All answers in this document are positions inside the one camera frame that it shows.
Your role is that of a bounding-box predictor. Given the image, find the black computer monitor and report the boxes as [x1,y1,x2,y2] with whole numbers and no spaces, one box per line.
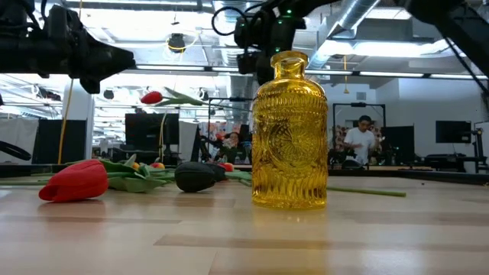
[125,112,180,153]

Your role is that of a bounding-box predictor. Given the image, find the black desk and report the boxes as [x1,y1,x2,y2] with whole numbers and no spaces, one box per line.
[423,153,488,173]

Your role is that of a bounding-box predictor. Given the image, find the black camera on tripod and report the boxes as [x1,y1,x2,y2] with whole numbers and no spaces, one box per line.
[470,128,488,173]

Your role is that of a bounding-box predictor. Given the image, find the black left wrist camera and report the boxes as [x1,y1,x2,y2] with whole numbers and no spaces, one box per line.
[46,4,82,43]

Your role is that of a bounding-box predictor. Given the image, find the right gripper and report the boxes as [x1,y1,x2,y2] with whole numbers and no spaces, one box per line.
[236,17,306,87]

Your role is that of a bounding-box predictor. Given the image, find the long ceiling light strip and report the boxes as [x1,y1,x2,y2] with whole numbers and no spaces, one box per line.
[358,70,427,79]
[135,63,219,73]

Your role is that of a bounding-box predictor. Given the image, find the black ceiling device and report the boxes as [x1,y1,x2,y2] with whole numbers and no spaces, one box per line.
[167,32,187,53]

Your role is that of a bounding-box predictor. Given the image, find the yellow glass vase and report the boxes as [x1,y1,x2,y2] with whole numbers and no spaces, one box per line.
[251,50,329,210]

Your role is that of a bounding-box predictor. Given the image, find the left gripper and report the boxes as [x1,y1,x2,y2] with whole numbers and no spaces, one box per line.
[45,36,138,95]

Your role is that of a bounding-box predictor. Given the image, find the black wall monitor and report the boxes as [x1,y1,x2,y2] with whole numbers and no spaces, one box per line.
[435,120,472,144]

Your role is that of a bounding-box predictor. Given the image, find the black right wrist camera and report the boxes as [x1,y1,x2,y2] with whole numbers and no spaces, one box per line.
[233,15,264,50]

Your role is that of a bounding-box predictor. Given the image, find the black partition panel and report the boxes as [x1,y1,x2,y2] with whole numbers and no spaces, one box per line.
[33,118,88,165]
[381,125,416,166]

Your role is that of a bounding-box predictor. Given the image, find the yellow power cord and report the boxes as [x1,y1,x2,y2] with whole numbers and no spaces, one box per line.
[57,0,83,165]

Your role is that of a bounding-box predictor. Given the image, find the red artificial tulip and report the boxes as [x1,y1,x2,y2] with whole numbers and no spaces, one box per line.
[140,86,254,113]
[37,158,407,203]

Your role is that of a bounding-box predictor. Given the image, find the person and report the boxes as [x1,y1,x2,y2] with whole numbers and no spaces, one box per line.
[342,115,377,169]
[213,131,245,165]

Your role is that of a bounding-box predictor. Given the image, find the silver ventilation duct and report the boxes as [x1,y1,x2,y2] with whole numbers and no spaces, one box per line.
[213,0,253,68]
[307,0,383,70]

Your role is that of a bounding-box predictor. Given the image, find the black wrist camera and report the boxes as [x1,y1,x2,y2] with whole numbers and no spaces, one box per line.
[46,4,82,43]
[233,15,264,50]

